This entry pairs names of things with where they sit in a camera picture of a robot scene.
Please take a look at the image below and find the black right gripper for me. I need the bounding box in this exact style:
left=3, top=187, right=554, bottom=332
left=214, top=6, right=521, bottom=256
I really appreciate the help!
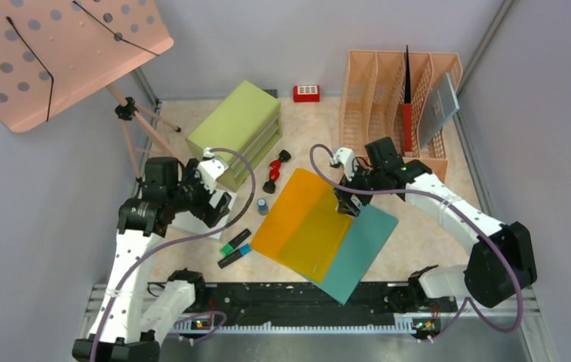
left=334, top=158, right=385, bottom=216

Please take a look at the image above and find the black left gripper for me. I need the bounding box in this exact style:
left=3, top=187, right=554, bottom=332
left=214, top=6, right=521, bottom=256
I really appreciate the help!
left=168, top=158, right=232, bottom=227

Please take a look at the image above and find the yellow plastic clip folder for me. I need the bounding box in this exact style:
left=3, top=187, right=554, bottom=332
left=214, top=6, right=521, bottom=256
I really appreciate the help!
left=250, top=168, right=353, bottom=282

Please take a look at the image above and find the light blue hardcover book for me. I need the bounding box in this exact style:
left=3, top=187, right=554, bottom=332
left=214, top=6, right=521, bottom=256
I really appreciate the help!
left=418, top=72, right=459, bottom=149

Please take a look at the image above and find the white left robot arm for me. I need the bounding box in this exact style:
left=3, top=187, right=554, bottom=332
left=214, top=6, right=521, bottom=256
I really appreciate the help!
left=72, top=152, right=232, bottom=361

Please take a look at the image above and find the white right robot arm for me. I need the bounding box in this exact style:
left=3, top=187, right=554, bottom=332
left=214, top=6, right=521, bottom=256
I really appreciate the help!
left=330, top=137, right=538, bottom=311

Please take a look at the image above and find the white paper booklet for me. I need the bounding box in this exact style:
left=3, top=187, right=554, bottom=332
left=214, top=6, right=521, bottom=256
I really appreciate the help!
left=167, top=187, right=238, bottom=241

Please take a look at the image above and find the teal plastic folder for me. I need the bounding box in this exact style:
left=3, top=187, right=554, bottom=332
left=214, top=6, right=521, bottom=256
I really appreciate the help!
left=313, top=205, right=399, bottom=305

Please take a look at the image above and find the black green highlighter marker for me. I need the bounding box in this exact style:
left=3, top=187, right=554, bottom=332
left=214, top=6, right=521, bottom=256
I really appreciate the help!
left=219, top=229, right=252, bottom=256

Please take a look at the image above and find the black blue highlighter marker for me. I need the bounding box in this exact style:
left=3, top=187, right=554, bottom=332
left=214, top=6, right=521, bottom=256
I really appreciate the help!
left=217, top=244, right=252, bottom=269

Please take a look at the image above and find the small blue glue bottle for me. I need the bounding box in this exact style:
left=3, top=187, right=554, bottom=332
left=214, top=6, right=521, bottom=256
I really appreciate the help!
left=256, top=198, right=269, bottom=216

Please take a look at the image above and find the red and black dumbbell toy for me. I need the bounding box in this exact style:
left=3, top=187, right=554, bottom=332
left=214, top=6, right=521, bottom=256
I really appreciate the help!
left=262, top=149, right=291, bottom=195

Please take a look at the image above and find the green metal drawer cabinet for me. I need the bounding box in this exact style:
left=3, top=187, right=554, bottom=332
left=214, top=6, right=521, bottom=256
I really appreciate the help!
left=186, top=81, right=282, bottom=168

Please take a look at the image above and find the red folder in organizer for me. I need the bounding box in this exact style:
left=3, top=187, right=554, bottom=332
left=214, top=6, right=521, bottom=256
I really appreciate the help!
left=401, top=44, right=415, bottom=153

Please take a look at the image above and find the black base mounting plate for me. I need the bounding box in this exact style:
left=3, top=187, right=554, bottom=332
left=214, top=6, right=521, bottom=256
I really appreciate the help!
left=187, top=282, right=458, bottom=327

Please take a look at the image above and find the beige plastic file organizer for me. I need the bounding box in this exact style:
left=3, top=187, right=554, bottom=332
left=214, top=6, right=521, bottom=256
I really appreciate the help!
left=339, top=50, right=463, bottom=181

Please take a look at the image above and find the red small box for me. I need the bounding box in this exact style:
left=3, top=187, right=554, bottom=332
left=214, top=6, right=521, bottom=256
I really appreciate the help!
left=293, top=84, right=321, bottom=103

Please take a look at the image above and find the pink music stand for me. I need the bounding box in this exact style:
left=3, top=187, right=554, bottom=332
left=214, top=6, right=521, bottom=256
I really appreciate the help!
left=0, top=1, right=175, bottom=155

